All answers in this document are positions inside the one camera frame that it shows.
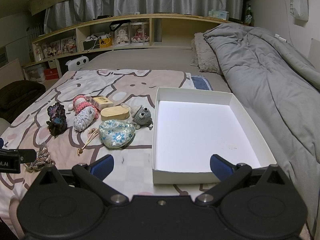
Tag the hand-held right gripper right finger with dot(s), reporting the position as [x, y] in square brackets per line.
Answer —
[221, 168]

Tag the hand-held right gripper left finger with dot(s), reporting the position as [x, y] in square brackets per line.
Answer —
[103, 167]

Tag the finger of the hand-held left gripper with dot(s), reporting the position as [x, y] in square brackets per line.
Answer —
[27, 155]

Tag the white cardboard box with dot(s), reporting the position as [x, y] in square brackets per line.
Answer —
[200, 130]

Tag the dark crochet piece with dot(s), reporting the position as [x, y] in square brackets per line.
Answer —
[57, 120]

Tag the white knitted toy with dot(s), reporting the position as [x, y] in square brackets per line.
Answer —
[83, 118]

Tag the oval wooden box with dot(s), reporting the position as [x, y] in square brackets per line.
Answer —
[115, 113]

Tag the grey crochet toy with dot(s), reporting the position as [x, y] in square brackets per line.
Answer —
[141, 116]

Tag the dark brown cushion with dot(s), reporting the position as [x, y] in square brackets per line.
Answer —
[20, 95]

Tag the small tan carton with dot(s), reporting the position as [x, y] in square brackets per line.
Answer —
[102, 102]

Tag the pink and white crochet toy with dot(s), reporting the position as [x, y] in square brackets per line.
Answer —
[81, 103]

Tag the clear storage bin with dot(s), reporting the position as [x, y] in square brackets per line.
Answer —
[35, 73]

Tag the red box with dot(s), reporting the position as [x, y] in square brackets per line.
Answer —
[52, 74]

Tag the blue towel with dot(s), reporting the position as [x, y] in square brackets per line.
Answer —
[201, 83]

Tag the printed blanket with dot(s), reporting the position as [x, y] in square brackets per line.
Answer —
[75, 80]

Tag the grey duvet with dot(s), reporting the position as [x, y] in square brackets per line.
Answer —
[262, 80]

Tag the figurine display box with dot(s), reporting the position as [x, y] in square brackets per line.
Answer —
[68, 45]
[53, 48]

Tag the bed with beige sheet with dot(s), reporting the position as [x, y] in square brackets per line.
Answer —
[140, 60]

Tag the beige fuzzy pillow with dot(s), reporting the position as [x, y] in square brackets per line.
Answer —
[206, 55]

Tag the black speaker box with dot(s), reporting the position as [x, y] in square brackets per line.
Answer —
[90, 45]

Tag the yellow bag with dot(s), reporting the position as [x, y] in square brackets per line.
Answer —
[105, 42]

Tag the white doll display case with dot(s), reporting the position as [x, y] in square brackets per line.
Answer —
[121, 36]

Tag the pink doll display case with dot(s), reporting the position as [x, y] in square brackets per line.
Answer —
[140, 33]

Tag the wooden headboard shelf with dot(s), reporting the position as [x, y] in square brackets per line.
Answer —
[155, 33]

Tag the tissue box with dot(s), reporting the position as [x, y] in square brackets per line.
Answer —
[218, 15]

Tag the green glass bottle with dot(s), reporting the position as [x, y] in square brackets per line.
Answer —
[248, 16]

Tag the grey curtain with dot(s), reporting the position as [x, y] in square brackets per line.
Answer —
[162, 0]

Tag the white hanging bag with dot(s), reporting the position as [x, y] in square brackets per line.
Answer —
[297, 0]

